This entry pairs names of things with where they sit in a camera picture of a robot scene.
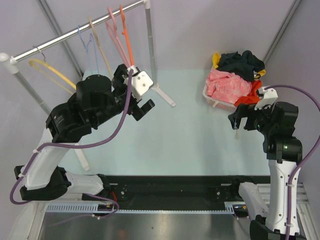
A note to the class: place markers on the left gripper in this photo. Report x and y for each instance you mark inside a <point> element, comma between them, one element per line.
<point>120,76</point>

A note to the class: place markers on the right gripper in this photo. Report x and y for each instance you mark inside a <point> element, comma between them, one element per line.
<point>246,110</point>

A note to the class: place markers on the dark navy shorts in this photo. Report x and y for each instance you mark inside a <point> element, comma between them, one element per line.
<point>245,65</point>

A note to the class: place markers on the pink hanger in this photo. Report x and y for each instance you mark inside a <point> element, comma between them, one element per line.
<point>113,33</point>

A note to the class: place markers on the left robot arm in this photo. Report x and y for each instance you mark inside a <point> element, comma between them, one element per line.
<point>97,99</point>

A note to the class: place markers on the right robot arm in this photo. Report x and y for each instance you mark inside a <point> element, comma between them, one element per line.
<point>278,219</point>

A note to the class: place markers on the orange hanger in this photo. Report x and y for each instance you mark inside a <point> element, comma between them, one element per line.
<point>126,35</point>

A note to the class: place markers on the beige hanger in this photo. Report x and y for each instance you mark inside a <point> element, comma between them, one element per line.
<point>95,35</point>

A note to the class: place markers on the yellow hanger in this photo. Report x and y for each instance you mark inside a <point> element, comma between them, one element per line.
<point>39,65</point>

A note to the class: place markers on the red orange garment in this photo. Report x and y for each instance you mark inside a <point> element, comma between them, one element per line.
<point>252,97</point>

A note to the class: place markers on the white laundry basket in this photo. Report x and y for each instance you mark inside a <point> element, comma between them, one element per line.
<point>216,103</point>

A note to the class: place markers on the pink garment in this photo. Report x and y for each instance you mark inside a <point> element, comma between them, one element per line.
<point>226,86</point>

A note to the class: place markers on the yellow garment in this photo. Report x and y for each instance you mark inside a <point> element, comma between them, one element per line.
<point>215,60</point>

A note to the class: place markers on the clothes rack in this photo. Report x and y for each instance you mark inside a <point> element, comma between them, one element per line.
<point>23,25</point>

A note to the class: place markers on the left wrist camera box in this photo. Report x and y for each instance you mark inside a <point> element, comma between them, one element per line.
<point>140,82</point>

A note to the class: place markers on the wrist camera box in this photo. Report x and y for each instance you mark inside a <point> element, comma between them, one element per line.
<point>267,97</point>
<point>140,82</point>

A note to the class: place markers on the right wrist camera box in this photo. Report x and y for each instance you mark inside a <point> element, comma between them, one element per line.
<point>267,97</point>

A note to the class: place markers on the blue wire hanger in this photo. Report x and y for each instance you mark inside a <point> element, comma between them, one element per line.
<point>87,46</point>

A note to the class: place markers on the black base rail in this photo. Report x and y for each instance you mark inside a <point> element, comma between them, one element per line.
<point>176,193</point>

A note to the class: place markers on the white cable duct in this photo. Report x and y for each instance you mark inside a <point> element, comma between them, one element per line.
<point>95,208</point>

